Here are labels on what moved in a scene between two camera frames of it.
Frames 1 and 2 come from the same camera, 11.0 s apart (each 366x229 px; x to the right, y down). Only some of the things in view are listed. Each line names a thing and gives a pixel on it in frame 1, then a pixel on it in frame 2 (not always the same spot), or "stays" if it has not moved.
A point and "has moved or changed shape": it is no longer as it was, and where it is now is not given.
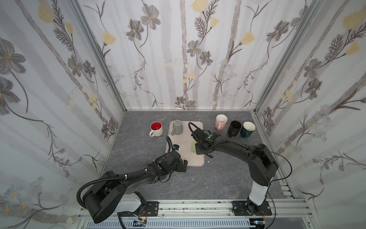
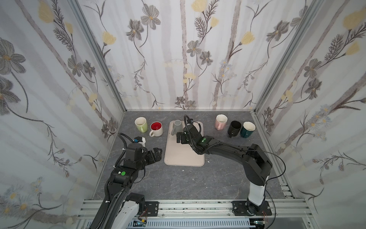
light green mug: [193, 147] has moved or changed shape
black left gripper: [184, 165] -> [149, 156]
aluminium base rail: [291, 209] stays
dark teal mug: [248, 129] stays
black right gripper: [197, 146] -> [184, 137]
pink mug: [220, 121] stays
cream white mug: [157, 129] stays
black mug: [234, 128] stays
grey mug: [177, 129] stays
